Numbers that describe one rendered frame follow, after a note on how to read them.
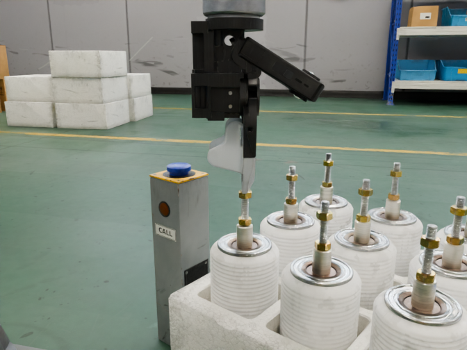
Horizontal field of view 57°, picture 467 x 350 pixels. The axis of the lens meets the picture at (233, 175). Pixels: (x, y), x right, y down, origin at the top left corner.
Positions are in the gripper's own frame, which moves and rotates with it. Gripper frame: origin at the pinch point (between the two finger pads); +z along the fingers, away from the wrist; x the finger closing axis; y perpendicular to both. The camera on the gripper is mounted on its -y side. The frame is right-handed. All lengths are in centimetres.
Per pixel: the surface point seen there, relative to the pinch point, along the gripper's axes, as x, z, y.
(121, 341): -13.5, 34.6, 22.4
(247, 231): 1.1, 7.0, 0.3
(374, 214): -11.0, 9.1, -21.0
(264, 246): 1.1, 9.2, -2.0
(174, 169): -12.4, 1.8, 11.4
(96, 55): -250, -16, 91
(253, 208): -85, 35, -6
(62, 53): -257, -17, 116
